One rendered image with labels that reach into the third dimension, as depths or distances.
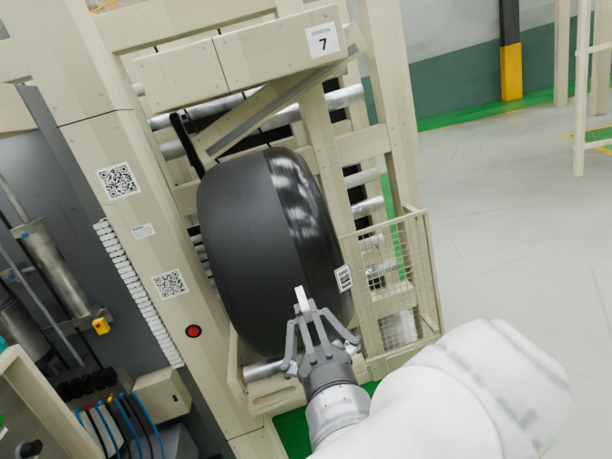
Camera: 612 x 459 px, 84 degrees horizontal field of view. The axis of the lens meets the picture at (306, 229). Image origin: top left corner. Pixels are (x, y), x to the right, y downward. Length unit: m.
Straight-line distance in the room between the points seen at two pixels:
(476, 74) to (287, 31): 9.19
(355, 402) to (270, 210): 0.44
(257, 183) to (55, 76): 0.46
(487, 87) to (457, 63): 0.99
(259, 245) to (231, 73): 0.57
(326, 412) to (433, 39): 9.74
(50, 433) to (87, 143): 0.67
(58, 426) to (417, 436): 0.92
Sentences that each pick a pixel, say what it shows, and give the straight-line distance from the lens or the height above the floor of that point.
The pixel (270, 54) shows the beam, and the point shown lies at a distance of 1.12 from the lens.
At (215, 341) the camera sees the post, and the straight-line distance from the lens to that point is 1.07.
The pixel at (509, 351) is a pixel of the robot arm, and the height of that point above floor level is 1.38.
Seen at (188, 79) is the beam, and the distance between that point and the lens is 1.12.
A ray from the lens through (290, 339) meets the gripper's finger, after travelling 0.58.
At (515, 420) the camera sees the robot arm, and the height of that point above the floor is 1.34.
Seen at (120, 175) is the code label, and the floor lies 1.52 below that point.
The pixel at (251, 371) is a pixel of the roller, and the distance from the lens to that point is 1.05.
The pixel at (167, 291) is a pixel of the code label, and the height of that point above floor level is 1.20.
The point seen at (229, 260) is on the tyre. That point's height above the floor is 1.30.
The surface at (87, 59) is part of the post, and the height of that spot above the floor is 1.76.
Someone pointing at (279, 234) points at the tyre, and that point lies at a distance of 0.73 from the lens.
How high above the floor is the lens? 1.59
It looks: 22 degrees down
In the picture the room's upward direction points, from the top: 17 degrees counter-clockwise
